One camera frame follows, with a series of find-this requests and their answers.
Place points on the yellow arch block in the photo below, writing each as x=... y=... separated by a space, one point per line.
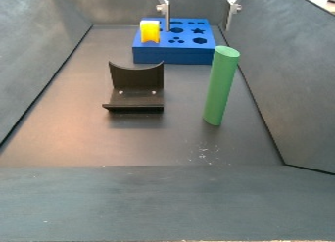
x=150 y=31

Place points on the green oval cylinder peg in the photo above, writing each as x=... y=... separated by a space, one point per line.
x=224 y=62

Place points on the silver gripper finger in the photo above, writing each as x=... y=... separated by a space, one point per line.
x=234 y=8
x=163 y=8

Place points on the blue shape sorter board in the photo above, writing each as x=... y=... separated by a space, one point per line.
x=187 y=44

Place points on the black curved holder stand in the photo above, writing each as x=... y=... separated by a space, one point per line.
x=138 y=89

